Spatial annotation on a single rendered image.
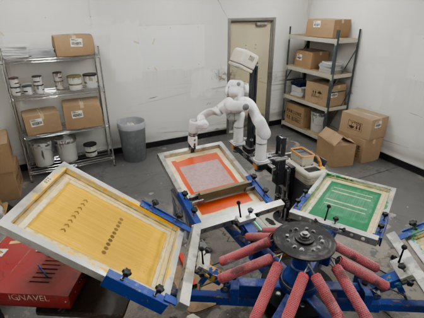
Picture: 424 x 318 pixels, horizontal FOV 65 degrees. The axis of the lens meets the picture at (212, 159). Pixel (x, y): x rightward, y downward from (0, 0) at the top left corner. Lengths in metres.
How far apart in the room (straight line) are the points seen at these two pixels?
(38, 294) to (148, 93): 4.44
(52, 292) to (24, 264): 0.30
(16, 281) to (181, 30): 4.74
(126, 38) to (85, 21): 0.62
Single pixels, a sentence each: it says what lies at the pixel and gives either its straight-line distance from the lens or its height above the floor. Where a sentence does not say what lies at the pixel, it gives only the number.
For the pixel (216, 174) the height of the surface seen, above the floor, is 1.14.
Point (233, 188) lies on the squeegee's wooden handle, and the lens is 2.39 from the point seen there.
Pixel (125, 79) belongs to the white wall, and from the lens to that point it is 5.72.
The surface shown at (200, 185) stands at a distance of 2.50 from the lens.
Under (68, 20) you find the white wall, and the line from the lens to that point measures 5.52.
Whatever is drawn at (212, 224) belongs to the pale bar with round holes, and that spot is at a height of 1.09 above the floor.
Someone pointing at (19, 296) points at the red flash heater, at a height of 1.09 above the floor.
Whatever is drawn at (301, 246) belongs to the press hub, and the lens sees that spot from 1.68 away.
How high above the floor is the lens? 2.35
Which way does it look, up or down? 25 degrees down
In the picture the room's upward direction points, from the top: straight up
